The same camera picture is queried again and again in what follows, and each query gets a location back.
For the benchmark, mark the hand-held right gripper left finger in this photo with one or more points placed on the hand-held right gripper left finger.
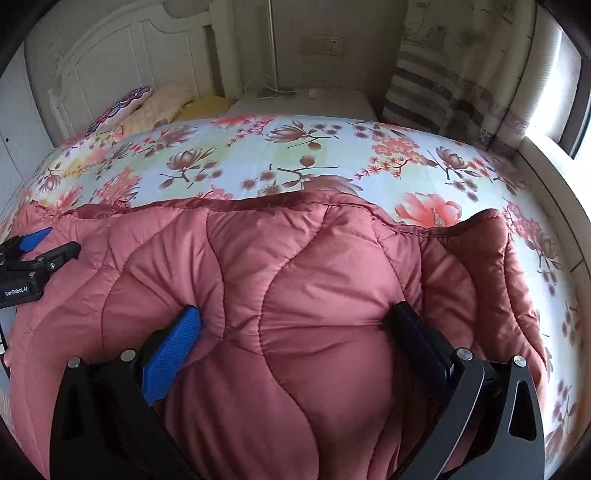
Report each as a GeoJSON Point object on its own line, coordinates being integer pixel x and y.
{"type": "Point", "coordinates": [171, 360]}

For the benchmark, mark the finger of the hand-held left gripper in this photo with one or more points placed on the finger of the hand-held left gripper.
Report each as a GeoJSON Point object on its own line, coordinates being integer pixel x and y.
{"type": "Point", "coordinates": [60, 254]}
{"type": "Point", "coordinates": [34, 237]}

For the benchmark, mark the patterned purple pillow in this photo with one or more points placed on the patterned purple pillow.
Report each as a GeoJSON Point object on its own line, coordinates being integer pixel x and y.
{"type": "Point", "coordinates": [124, 106]}

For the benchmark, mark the wall socket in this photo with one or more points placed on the wall socket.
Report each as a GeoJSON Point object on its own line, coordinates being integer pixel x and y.
{"type": "Point", "coordinates": [323, 46]}

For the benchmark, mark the beige pillow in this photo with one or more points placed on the beige pillow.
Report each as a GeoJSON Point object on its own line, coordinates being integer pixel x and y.
{"type": "Point", "coordinates": [166, 99]}

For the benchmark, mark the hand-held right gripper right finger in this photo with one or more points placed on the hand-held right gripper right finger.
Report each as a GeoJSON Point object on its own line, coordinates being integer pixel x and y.
{"type": "Point", "coordinates": [418, 350]}

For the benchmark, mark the pink quilted jacket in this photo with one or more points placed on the pink quilted jacket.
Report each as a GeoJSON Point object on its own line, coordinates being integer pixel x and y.
{"type": "Point", "coordinates": [300, 300]}

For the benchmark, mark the beige window sill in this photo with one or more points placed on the beige window sill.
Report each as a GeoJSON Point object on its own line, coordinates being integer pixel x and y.
{"type": "Point", "coordinates": [563, 207]}

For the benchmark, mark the printed curtain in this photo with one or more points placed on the printed curtain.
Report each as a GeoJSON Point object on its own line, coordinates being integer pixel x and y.
{"type": "Point", "coordinates": [438, 92]}

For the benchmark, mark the white nightstand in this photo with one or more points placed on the white nightstand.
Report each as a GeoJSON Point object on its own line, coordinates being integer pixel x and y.
{"type": "Point", "coordinates": [341, 104]}

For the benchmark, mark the white wooden headboard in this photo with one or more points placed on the white wooden headboard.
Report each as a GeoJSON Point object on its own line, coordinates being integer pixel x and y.
{"type": "Point", "coordinates": [138, 55]}

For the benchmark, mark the white wardrobe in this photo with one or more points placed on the white wardrobe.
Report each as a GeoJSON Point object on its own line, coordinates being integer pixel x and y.
{"type": "Point", "coordinates": [23, 115]}

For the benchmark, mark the floral bed cover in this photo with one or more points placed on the floral bed cover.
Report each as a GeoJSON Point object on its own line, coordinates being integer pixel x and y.
{"type": "Point", "coordinates": [323, 152]}

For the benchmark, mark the yellow pillow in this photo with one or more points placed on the yellow pillow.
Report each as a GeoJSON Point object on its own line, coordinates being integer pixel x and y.
{"type": "Point", "coordinates": [207, 106]}

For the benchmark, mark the slim white lamp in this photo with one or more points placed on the slim white lamp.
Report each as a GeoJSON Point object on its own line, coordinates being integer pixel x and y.
{"type": "Point", "coordinates": [271, 46]}

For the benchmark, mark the dark framed window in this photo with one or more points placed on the dark framed window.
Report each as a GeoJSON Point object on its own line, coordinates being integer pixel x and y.
{"type": "Point", "coordinates": [577, 134]}

